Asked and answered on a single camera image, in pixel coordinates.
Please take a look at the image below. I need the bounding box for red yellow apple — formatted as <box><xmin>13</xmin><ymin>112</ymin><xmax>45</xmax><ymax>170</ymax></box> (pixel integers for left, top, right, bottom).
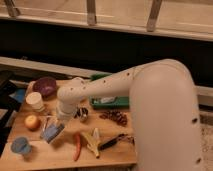
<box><xmin>24</xmin><ymin>115</ymin><xmax>40</xmax><ymax>131</ymax></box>

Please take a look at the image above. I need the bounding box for white cylindrical container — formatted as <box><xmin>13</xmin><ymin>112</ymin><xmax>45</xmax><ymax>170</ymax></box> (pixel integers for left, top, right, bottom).
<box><xmin>26</xmin><ymin>92</ymin><xmax>45</xmax><ymax>112</ymax></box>

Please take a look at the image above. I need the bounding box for wooden cutting board table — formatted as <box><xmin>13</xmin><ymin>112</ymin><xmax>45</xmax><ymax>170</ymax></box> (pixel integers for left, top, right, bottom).
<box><xmin>0</xmin><ymin>78</ymin><xmax>138</xmax><ymax>170</ymax></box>

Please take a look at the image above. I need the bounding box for bunch of dark grapes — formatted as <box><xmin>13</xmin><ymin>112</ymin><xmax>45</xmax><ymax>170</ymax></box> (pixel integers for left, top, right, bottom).
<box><xmin>100</xmin><ymin>111</ymin><xmax>128</xmax><ymax>126</ymax></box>

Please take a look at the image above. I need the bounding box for purple bowl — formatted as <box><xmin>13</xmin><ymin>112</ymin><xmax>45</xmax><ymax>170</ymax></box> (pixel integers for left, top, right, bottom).
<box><xmin>32</xmin><ymin>77</ymin><xmax>57</xmax><ymax>97</ymax></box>

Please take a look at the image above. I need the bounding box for black handled tool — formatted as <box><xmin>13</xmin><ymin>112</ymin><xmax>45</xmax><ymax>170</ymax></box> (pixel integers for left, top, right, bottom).
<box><xmin>98</xmin><ymin>134</ymin><xmax>127</xmax><ymax>151</ymax></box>

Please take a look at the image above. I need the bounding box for blue plastic cup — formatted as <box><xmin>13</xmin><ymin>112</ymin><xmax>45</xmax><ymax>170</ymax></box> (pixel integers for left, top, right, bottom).
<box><xmin>11</xmin><ymin>137</ymin><xmax>31</xmax><ymax>155</ymax></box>

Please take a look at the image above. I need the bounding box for green plastic tray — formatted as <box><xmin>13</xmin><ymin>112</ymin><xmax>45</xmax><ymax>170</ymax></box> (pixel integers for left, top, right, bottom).
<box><xmin>89</xmin><ymin>73</ymin><xmax>130</xmax><ymax>110</ymax></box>

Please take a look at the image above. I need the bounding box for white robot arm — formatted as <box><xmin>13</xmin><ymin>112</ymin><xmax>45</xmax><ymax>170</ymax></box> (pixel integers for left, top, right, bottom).
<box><xmin>56</xmin><ymin>59</ymin><xmax>204</xmax><ymax>171</ymax></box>

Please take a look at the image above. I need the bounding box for blue sponge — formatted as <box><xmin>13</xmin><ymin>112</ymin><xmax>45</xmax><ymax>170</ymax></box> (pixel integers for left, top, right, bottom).
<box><xmin>43</xmin><ymin>124</ymin><xmax>62</xmax><ymax>143</ymax></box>

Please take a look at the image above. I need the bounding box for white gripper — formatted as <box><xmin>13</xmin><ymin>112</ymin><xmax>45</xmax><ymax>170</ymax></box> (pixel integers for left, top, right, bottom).
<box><xmin>40</xmin><ymin>102</ymin><xmax>77</xmax><ymax>139</ymax></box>

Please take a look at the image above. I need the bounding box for metal spoon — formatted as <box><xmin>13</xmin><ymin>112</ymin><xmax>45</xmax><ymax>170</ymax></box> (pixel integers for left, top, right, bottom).
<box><xmin>40</xmin><ymin>115</ymin><xmax>52</xmax><ymax>139</ymax></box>

